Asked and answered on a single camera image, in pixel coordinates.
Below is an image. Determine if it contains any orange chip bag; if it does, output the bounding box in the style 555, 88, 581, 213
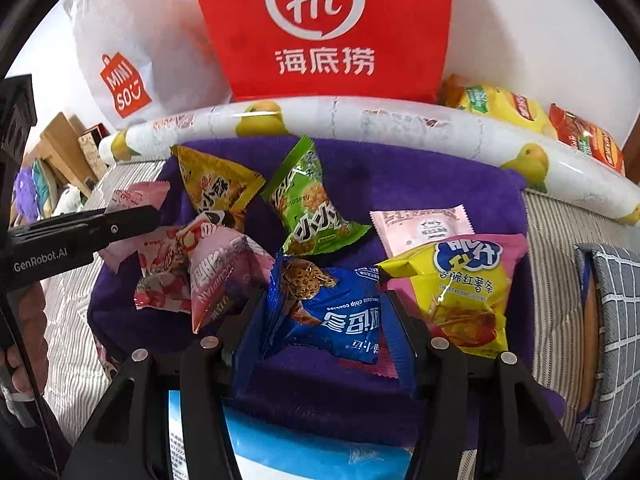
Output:
549, 103, 626, 177

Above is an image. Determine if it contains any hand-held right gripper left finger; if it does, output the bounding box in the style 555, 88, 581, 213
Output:
62, 287, 271, 480

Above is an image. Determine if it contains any wooden furniture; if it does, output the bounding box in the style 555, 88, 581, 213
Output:
30, 112, 101, 201

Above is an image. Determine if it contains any brown patterned box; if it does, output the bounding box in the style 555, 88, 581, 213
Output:
77, 127, 110, 179

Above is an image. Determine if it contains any pale pink white snack packet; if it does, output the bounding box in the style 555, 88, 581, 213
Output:
97, 181, 172, 275

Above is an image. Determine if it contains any yellow chip bag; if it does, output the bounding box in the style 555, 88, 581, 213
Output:
440, 74, 558, 137

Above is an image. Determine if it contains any blue and white box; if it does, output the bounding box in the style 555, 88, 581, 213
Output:
167, 390, 416, 480

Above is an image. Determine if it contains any small pale pink packet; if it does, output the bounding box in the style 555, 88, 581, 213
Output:
370, 204, 476, 261

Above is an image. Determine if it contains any person's left hand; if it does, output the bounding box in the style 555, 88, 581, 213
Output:
0, 282, 48, 403

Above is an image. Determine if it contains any blue cookie packet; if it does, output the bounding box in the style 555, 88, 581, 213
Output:
262, 254, 396, 367

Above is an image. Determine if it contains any red strawberry print snack packet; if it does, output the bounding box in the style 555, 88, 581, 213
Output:
132, 212, 236, 313

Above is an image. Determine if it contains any red paper bag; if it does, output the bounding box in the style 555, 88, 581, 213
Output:
185, 0, 453, 105

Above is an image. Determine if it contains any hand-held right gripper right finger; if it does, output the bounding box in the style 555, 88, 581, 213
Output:
382, 290, 583, 480

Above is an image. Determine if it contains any green snack packet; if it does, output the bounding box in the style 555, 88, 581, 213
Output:
260, 135, 372, 257

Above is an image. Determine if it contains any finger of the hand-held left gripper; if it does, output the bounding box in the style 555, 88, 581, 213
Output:
7, 204, 162, 252

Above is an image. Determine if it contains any purple towel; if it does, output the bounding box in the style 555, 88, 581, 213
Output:
87, 137, 566, 453

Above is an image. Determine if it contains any white roll yellow fruit print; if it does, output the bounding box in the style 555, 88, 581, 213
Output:
99, 95, 640, 227

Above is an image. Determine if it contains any white shopping bag orange logo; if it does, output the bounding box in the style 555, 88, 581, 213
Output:
62, 0, 236, 133

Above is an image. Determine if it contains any grey striped bedsheet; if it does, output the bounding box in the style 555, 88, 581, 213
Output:
42, 160, 608, 480

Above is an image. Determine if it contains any yellow and pink snack packet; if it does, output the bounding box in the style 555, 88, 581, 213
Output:
377, 233, 529, 359

